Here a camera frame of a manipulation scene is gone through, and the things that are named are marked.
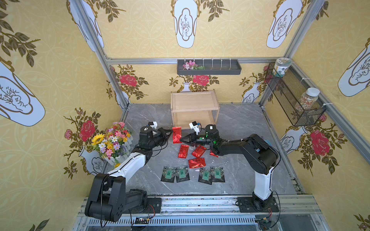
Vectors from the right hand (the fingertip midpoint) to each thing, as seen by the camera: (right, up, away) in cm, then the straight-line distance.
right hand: (184, 136), depth 84 cm
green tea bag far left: (-9, -22, 0) cm, 24 cm away
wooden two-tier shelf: (+4, +17, +6) cm, 19 cm away
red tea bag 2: (-1, -10, +8) cm, 13 cm away
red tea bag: (-4, +1, -1) cm, 5 cm away
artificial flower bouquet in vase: (-39, -3, -5) cm, 39 cm away
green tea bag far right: (+19, -22, -1) cm, 29 cm away
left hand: (-9, +4, +1) cm, 10 cm away
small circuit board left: (-21, -41, -11) cm, 48 cm away
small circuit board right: (+39, -39, -14) cm, 57 cm away
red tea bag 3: (+9, -11, +8) cm, 16 cm away
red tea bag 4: (+8, -16, +3) cm, 19 cm away
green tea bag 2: (+12, -23, -1) cm, 26 cm away
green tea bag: (-2, -22, +1) cm, 22 cm away
